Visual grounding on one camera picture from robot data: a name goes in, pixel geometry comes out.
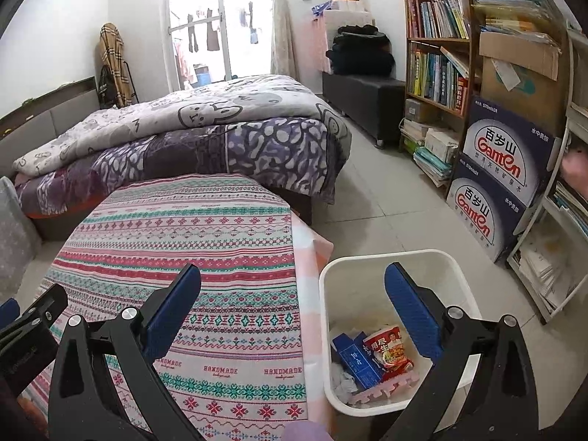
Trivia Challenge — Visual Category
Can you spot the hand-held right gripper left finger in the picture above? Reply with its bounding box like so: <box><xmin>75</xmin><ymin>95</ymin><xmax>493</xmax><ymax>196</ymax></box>
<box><xmin>48</xmin><ymin>263</ymin><xmax>207</xmax><ymax>441</ymax></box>

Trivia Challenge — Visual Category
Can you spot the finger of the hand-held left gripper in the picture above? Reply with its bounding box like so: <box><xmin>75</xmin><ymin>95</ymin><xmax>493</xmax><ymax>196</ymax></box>
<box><xmin>0</xmin><ymin>283</ymin><xmax>69</xmax><ymax>347</ymax></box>
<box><xmin>0</xmin><ymin>298</ymin><xmax>20</xmax><ymax>329</ymax></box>

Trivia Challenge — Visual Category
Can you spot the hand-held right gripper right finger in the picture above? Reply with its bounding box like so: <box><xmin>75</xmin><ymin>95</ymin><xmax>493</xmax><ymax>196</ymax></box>
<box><xmin>379</xmin><ymin>262</ymin><xmax>540</xmax><ymax>441</ymax></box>

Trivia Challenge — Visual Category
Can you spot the red instant noodle cup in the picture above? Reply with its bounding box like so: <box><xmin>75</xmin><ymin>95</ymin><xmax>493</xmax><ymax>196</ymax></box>
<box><xmin>363</xmin><ymin>325</ymin><xmax>414</xmax><ymax>373</ymax></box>

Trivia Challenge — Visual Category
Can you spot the blue snack box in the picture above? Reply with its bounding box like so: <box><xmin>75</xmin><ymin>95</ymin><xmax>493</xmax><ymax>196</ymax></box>
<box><xmin>331</xmin><ymin>332</ymin><xmax>384</xmax><ymax>391</ymax></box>

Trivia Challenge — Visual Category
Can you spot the white plastic bin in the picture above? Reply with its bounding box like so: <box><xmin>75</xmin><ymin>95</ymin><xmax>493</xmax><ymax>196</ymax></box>
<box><xmin>318</xmin><ymin>249</ymin><xmax>483</xmax><ymax>416</ymax></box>

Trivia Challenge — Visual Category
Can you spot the pink foam strip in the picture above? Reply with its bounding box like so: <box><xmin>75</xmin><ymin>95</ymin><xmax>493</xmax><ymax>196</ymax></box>
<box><xmin>347</xmin><ymin>372</ymin><xmax>421</xmax><ymax>407</ymax></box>

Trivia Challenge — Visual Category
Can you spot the grey wrapper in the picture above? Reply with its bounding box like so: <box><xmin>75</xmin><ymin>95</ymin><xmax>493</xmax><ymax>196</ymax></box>
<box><xmin>331</xmin><ymin>363</ymin><xmax>359</xmax><ymax>400</ymax></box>

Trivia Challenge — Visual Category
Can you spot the grey dotted cloth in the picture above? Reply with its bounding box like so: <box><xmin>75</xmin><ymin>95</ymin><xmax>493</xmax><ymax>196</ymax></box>
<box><xmin>0</xmin><ymin>177</ymin><xmax>44</xmax><ymax>304</ymax></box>

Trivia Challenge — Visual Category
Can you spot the striped patterned tablecloth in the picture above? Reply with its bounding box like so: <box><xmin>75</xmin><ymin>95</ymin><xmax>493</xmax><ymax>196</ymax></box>
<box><xmin>21</xmin><ymin>173</ymin><xmax>308</xmax><ymax>441</ymax></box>

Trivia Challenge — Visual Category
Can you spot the blue bottled water carton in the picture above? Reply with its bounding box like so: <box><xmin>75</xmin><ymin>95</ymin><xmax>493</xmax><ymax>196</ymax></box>
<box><xmin>462</xmin><ymin>94</ymin><xmax>563</xmax><ymax>207</ymax></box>
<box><xmin>445</xmin><ymin>151</ymin><xmax>538</xmax><ymax>262</ymax></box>

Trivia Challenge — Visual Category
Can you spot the pink checked cloth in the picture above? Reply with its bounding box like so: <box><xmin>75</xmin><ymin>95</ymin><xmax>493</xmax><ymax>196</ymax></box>
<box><xmin>291</xmin><ymin>220</ymin><xmax>336</xmax><ymax>423</ymax></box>

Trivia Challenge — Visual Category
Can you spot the white shelf unit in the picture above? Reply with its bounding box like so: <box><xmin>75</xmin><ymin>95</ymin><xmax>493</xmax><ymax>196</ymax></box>
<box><xmin>505</xmin><ymin>23</ymin><xmax>588</xmax><ymax>327</ymax></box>

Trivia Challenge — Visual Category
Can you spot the stack of books and papers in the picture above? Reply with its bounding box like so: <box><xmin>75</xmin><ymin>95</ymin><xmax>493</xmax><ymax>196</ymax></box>
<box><xmin>399</xmin><ymin>119</ymin><xmax>460</xmax><ymax>189</ymax></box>

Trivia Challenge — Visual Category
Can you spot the purple patterned bedsheet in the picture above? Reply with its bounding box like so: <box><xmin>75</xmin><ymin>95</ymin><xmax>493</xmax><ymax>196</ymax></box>
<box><xmin>14</xmin><ymin>117</ymin><xmax>343</xmax><ymax>219</ymax></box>

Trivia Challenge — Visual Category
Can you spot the grey bed headboard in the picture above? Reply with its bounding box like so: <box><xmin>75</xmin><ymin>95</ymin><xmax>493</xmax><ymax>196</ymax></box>
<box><xmin>0</xmin><ymin>76</ymin><xmax>99</xmax><ymax>175</ymax></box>

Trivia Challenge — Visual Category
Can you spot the grey cartoon quilt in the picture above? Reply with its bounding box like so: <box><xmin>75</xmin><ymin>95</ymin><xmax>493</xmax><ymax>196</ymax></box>
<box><xmin>11</xmin><ymin>75</ymin><xmax>352</xmax><ymax>178</ymax></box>

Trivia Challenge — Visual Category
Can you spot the small cardboard box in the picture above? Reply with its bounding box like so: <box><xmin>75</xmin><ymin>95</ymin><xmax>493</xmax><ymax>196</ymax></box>
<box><xmin>404</xmin><ymin>98</ymin><xmax>435</xmax><ymax>122</ymax></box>

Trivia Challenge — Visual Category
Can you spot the black bench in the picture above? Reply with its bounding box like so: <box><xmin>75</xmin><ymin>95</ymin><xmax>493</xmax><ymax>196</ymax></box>
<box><xmin>322</xmin><ymin>71</ymin><xmax>407</xmax><ymax>148</ymax></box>

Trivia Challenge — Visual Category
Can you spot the row of thick books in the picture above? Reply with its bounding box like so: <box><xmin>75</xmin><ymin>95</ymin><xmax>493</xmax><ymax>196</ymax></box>
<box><xmin>409</xmin><ymin>43</ymin><xmax>472</xmax><ymax>113</ymax></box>

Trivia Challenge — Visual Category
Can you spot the brown cardboard box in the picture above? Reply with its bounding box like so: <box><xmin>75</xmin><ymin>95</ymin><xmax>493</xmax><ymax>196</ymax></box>
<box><xmin>478</xmin><ymin>31</ymin><xmax>568</xmax><ymax>136</ymax></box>

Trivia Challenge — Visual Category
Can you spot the plaid coat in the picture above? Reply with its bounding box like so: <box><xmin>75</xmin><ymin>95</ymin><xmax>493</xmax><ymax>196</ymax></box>
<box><xmin>98</xmin><ymin>23</ymin><xmax>139</xmax><ymax>108</ymax></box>

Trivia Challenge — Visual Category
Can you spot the pile of dark clothes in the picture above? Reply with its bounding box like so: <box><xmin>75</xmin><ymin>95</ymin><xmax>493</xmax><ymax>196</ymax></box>
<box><xmin>326</xmin><ymin>23</ymin><xmax>396</xmax><ymax>75</ymax></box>

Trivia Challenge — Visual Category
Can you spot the hanging laundry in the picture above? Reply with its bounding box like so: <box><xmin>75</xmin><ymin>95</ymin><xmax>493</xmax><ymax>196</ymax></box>
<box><xmin>170</xmin><ymin>2</ymin><xmax>260</xmax><ymax>53</ymax></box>

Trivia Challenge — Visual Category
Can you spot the pink covered cabinet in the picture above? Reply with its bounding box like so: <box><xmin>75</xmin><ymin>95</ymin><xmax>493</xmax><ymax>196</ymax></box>
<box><xmin>312</xmin><ymin>9</ymin><xmax>375</xmax><ymax>72</ymax></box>

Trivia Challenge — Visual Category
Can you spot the glass balcony door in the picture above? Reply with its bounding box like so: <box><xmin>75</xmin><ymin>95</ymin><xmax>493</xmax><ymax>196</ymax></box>
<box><xmin>161</xmin><ymin>0</ymin><xmax>276</xmax><ymax>93</ymax></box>

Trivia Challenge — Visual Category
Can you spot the row of thin books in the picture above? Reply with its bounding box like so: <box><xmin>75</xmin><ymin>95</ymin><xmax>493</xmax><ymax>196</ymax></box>
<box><xmin>406</xmin><ymin>0</ymin><xmax>472</xmax><ymax>40</ymax></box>

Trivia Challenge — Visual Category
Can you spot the wooden bookshelf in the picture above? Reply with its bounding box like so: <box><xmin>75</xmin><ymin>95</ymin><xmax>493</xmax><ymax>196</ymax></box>
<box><xmin>399</xmin><ymin>0</ymin><xmax>483</xmax><ymax>198</ymax></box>

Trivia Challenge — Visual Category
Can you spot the beige curtain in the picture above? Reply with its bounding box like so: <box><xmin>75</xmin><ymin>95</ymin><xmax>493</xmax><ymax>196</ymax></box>
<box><xmin>270</xmin><ymin>0</ymin><xmax>301</xmax><ymax>83</ymax></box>

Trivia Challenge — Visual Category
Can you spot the pile of paper booklets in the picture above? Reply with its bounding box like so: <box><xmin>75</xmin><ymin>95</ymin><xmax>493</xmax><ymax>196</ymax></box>
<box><xmin>469</xmin><ymin>0</ymin><xmax>563</xmax><ymax>47</ymax></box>

